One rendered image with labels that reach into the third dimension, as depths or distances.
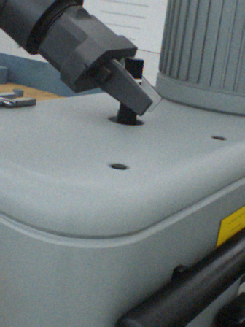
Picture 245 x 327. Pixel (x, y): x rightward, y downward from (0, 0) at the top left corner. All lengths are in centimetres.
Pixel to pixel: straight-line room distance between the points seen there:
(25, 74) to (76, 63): 602
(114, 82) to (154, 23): 491
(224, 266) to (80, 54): 24
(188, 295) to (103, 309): 7
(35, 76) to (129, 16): 146
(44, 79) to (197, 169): 589
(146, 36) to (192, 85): 479
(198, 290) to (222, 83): 32
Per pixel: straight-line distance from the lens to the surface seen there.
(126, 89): 55
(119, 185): 38
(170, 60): 73
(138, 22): 555
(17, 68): 663
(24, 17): 57
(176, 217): 43
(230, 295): 68
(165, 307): 40
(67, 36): 54
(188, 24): 71
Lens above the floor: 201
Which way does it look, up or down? 16 degrees down
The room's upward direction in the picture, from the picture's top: 8 degrees clockwise
